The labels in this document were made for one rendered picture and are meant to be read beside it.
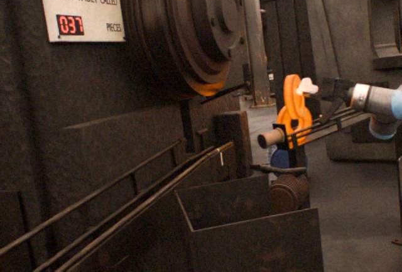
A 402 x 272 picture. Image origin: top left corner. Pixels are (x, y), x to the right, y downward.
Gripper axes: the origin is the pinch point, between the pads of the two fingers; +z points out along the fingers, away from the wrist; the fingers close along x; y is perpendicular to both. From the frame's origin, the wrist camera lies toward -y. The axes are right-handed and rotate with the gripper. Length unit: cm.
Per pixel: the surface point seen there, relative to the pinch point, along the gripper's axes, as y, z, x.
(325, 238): -83, -15, -71
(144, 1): 23, 30, 56
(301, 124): -14.8, -0.8, -18.7
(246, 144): -20.2, 10.8, 11.5
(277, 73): -31, 109, -379
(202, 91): 0.1, 17.6, 39.7
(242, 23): 20.7, 14.8, 23.1
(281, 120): -13.2, 5.3, -9.6
